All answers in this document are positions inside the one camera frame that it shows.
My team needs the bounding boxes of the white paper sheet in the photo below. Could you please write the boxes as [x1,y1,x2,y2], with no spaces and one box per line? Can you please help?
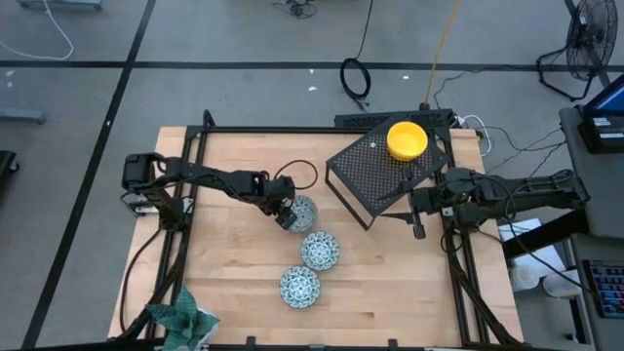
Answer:
[496,217,569,274]

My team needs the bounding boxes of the grey cart base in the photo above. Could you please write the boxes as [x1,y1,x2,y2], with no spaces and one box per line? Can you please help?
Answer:
[0,107,48,125]

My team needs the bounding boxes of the laptop screen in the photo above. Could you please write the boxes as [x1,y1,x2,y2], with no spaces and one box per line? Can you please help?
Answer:
[582,72,624,118]

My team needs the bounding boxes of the black standing fan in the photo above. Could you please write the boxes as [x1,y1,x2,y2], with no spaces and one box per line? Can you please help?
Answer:
[535,0,620,102]

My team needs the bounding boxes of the yellow plastic mini bowl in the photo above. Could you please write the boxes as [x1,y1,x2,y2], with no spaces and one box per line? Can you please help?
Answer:
[386,120,430,163]

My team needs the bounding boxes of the grey desk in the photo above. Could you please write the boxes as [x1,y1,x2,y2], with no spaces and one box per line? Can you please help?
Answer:
[559,105,624,240]

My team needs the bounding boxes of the white power cable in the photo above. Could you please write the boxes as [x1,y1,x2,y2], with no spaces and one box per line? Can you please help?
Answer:
[457,114,493,157]

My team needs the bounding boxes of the black perforated metal shelf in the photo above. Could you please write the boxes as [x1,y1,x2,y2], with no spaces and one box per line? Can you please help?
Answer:
[325,121,450,231]

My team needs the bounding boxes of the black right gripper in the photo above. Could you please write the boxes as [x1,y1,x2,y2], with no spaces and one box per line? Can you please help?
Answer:
[376,164,458,241]

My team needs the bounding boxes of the black aluminium table frame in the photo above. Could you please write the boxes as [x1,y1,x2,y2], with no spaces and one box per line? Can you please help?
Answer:
[115,109,526,351]

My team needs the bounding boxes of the colourful lit keyboard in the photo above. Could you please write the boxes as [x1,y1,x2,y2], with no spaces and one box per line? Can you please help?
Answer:
[582,259,624,321]

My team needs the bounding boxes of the white floor cable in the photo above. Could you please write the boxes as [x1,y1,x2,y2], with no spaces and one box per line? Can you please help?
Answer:
[0,0,75,62]

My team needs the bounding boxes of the green artificial plant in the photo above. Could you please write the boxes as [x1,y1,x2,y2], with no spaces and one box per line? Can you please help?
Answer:
[145,285,220,351]

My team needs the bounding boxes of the black cable bundle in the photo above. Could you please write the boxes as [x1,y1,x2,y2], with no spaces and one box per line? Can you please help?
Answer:
[272,0,318,20]

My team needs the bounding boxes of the yellow cable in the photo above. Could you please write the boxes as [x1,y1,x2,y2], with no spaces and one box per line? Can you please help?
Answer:
[421,0,462,111]

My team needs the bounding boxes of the black box with labels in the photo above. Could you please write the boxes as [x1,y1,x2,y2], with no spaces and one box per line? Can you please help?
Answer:
[577,114,624,155]

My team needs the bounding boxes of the white paper cup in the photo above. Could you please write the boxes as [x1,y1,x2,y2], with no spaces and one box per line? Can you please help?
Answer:
[542,270,584,298]
[509,264,541,293]

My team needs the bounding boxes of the black coiled cable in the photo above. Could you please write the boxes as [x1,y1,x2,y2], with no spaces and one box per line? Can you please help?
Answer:
[339,0,375,111]

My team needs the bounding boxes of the black caster leg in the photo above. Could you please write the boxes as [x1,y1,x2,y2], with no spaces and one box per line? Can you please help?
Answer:
[0,149,20,189]

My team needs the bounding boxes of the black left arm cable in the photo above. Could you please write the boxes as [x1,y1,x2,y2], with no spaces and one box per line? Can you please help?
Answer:
[119,226,165,335]

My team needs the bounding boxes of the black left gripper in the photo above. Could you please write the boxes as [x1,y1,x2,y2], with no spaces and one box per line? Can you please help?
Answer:
[262,175,304,231]

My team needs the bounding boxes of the teal bowl patterned inside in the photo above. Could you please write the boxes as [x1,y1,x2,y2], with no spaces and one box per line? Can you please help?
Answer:
[278,265,322,310]
[287,194,319,234]
[299,230,341,272]

